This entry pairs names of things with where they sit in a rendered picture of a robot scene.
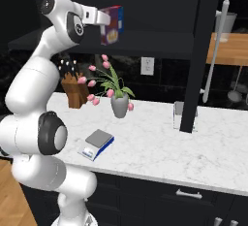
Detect clear rectangular container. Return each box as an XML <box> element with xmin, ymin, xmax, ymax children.
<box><xmin>171</xmin><ymin>100</ymin><xmax>199</xmax><ymax>132</ymax></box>

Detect pink tulip plant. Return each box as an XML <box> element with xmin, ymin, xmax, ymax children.
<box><xmin>77</xmin><ymin>53</ymin><xmax>137</xmax><ymax>113</ymax></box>

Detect blue and grey digital scale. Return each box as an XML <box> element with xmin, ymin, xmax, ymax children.
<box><xmin>77</xmin><ymin>128</ymin><xmax>116</xmax><ymax>163</ymax></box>

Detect grey hanging ladle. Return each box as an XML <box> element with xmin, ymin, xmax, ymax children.
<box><xmin>226</xmin><ymin>65</ymin><xmax>244</xmax><ymax>104</ymax></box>

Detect white drawer handle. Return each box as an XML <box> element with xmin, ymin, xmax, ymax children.
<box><xmin>175</xmin><ymin>188</ymin><xmax>203</xmax><ymax>201</ymax></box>

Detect wooden shelf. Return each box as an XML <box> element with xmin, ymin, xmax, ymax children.
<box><xmin>205</xmin><ymin>32</ymin><xmax>248</xmax><ymax>67</ymax></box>

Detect dark cabinet door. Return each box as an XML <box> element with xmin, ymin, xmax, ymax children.
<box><xmin>179</xmin><ymin>0</ymin><xmax>224</xmax><ymax>134</ymax></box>

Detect purple cereal box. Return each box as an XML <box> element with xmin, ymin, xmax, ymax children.
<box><xmin>99</xmin><ymin>5</ymin><xmax>125</xmax><ymax>47</ymax></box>

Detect white wall outlet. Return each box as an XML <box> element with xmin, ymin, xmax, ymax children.
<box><xmin>139</xmin><ymin>56</ymin><xmax>156</xmax><ymax>77</ymax></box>

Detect dark wall cabinet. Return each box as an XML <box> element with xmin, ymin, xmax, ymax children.
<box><xmin>7</xmin><ymin>0</ymin><xmax>207</xmax><ymax>61</ymax></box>

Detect brown wooden knife block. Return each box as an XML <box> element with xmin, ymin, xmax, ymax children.
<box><xmin>59</xmin><ymin>58</ymin><xmax>90</xmax><ymax>110</ymax></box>

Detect grey flower vase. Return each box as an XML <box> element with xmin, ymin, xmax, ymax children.
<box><xmin>110</xmin><ymin>92</ymin><xmax>131</xmax><ymax>119</ymax></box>

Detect long white door handle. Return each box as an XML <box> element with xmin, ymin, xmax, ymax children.
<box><xmin>201</xmin><ymin>0</ymin><xmax>232</xmax><ymax>105</ymax></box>

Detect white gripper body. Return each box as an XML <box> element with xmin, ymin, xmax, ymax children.
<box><xmin>94</xmin><ymin>7</ymin><xmax>111</xmax><ymax>27</ymax></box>

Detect dark drawer front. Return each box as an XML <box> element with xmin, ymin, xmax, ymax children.
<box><xmin>141</xmin><ymin>180</ymin><xmax>235</xmax><ymax>226</ymax></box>

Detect dark base cupboards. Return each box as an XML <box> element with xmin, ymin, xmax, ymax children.
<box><xmin>19</xmin><ymin>171</ymin><xmax>248</xmax><ymax>226</ymax></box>

